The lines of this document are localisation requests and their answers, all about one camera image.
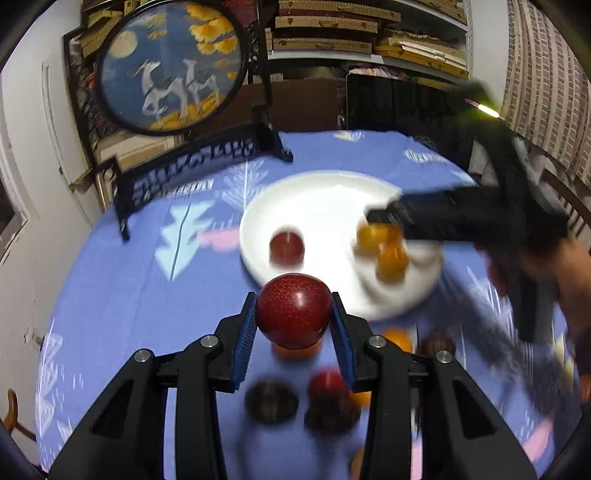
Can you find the wooden chair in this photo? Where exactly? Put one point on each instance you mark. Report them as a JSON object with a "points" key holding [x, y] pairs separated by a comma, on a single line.
{"points": [[13, 406], [561, 189]]}

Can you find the person's right hand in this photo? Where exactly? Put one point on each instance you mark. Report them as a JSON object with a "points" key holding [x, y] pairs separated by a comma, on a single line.
{"points": [[568, 272]]}

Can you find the striped beige curtain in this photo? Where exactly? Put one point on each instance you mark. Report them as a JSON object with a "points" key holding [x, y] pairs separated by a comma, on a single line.
{"points": [[540, 69]]}

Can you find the blue printed tablecloth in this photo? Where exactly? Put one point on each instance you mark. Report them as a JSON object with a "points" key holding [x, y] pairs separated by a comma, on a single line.
{"points": [[138, 300]]}

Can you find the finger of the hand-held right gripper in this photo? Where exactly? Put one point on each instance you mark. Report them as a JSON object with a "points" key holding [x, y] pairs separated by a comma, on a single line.
{"points": [[438, 197], [415, 224]]}

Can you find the orange tangerine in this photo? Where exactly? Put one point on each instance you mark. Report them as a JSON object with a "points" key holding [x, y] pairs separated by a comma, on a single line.
{"points": [[295, 353], [357, 461], [397, 339], [358, 398]]}

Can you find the white shelf unit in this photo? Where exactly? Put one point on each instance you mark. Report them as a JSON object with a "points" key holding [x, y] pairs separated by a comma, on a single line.
{"points": [[304, 56]]}

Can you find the pink patterned cloth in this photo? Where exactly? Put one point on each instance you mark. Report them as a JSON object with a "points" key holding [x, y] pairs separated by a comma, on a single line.
{"points": [[374, 72]]}

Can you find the stack of tan flat boxes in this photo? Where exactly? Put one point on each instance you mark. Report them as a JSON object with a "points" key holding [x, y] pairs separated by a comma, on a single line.
{"points": [[323, 23]]}

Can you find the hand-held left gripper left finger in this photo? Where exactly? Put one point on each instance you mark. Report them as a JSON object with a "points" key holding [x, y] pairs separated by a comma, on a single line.
{"points": [[247, 341]]}

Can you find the black ribbed case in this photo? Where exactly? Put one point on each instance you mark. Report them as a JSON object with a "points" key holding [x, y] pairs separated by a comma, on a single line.
{"points": [[397, 104]]}

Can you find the beige cardboard box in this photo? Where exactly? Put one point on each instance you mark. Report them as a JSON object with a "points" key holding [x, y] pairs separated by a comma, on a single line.
{"points": [[134, 152]]}

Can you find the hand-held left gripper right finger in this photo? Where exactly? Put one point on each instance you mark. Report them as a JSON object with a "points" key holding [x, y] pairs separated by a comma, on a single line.
{"points": [[344, 341]]}

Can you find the black framed artwork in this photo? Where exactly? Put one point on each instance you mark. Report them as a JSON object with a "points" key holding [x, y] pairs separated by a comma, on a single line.
{"points": [[85, 106]]}

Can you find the white framed window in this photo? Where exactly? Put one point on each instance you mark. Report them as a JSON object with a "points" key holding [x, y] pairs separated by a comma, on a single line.
{"points": [[9, 217]]}

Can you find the white plate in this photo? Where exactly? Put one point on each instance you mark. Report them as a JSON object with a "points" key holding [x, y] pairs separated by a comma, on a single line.
{"points": [[323, 207]]}

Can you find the round embroidered deer screen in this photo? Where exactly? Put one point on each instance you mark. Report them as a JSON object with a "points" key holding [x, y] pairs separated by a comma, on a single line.
{"points": [[171, 69]]}

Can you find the dark purple passion fruit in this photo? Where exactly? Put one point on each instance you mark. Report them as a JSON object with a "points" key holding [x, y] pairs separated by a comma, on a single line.
{"points": [[434, 344], [332, 415], [271, 400]]}

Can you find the brown cardboard box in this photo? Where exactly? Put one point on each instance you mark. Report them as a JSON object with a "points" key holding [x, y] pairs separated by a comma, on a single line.
{"points": [[304, 106]]}

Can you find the yellow orange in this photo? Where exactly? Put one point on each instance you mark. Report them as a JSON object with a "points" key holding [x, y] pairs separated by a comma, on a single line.
{"points": [[395, 234], [392, 264], [371, 238]]}

